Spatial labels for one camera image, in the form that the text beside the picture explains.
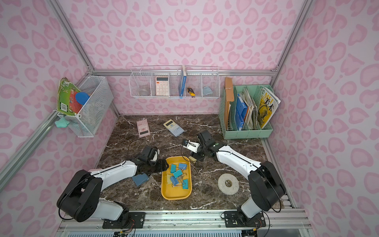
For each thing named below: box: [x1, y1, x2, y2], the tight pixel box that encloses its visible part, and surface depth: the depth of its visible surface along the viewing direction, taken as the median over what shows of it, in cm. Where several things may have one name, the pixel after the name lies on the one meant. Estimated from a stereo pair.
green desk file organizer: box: [218, 84, 274, 140], surface depth 102 cm
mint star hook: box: [54, 116, 70, 128], surface depth 64 cm
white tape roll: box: [217, 172, 240, 196], surface depth 86 cm
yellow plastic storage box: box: [161, 156, 192, 201], surface depth 86 cm
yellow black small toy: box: [187, 87, 196, 98], surface depth 94 cm
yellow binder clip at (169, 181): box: [166, 174, 173, 185], surface depth 86 cm
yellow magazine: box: [258, 85, 281, 130], surface depth 101 cm
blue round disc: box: [75, 91, 90, 106], surface depth 77 cm
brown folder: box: [224, 77, 234, 130], surface depth 88 cm
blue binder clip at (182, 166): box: [178, 163, 188, 171], surface depth 92 cm
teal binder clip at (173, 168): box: [170, 163, 177, 174], surface depth 92 cm
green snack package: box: [57, 77, 83, 116], surface depth 72 cm
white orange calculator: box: [155, 76, 169, 96], surface depth 96 cm
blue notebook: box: [131, 173, 150, 187], surface depth 86 cm
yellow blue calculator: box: [162, 118, 185, 138], surface depth 112 cm
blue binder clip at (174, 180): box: [169, 175, 180, 187], surface depth 85 cm
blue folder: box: [234, 92, 248, 131], surface depth 99 cm
